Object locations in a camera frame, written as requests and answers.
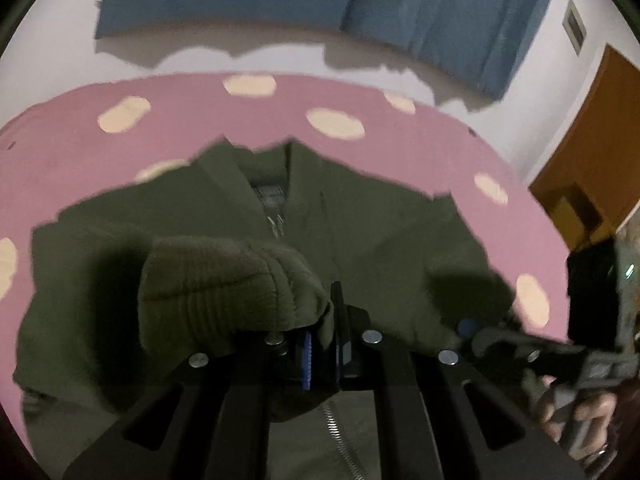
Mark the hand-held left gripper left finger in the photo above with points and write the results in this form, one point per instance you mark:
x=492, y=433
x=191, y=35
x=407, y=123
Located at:
x=307, y=360

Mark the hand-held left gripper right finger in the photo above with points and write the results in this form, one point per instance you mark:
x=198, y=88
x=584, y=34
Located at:
x=346, y=355

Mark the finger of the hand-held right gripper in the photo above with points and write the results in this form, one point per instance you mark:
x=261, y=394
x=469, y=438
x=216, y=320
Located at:
x=505, y=340

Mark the olive green zip jacket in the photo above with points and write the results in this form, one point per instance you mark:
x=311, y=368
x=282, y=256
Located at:
x=380, y=240

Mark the person's right hand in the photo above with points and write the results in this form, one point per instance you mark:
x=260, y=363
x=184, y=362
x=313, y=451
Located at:
x=590, y=410

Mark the light wooden cabinet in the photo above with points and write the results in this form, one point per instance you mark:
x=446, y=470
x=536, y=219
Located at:
x=575, y=222

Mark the brown wooden door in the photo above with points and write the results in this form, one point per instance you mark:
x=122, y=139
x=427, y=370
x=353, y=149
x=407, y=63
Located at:
x=595, y=125

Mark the pink polka-dot bedsheet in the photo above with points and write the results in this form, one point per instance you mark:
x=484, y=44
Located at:
x=60, y=170

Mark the grey wall plate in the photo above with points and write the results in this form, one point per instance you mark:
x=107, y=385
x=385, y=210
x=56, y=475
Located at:
x=573, y=25

